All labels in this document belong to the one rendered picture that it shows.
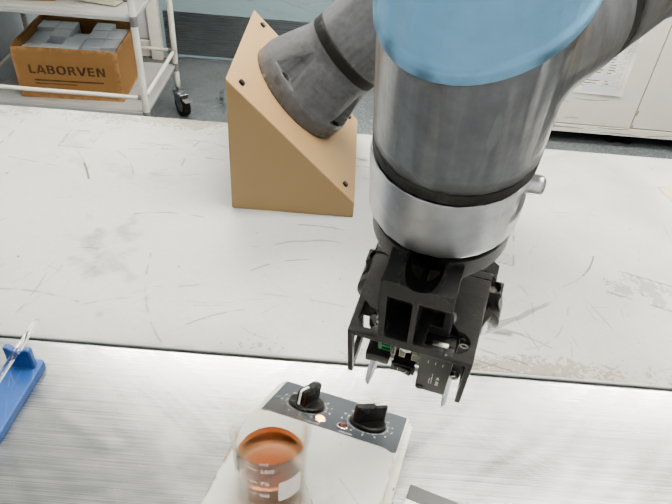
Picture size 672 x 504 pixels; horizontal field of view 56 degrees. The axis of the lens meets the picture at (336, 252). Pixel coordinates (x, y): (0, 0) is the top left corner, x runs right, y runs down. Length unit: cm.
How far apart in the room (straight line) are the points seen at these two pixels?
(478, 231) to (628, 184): 78
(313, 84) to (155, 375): 40
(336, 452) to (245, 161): 43
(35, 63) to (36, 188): 176
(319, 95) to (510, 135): 60
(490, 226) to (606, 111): 280
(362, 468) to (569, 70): 34
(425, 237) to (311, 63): 56
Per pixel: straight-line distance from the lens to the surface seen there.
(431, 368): 37
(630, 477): 66
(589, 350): 75
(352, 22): 81
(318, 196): 83
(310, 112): 83
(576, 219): 94
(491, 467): 62
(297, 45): 84
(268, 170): 82
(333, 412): 57
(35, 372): 68
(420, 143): 25
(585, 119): 307
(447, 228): 28
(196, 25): 346
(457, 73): 22
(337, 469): 49
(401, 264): 30
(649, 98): 312
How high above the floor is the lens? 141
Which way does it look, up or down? 40 degrees down
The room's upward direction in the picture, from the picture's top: 5 degrees clockwise
